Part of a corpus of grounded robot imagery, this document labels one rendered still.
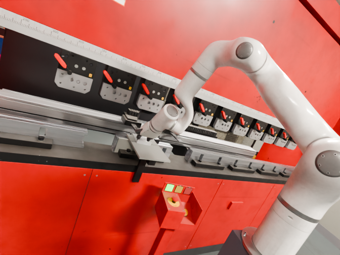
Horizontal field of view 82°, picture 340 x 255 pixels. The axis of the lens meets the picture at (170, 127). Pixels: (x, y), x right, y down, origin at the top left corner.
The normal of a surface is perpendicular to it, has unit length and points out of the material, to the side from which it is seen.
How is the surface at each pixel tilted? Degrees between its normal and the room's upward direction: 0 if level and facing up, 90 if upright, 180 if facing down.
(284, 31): 90
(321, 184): 128
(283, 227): 90
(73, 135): 90
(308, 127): 113
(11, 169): 90
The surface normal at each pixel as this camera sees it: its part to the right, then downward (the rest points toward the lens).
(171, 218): 0.25, 0.36
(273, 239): -0.71, -0.10
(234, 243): -0.87, -0.24
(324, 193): -0.53, 0.60
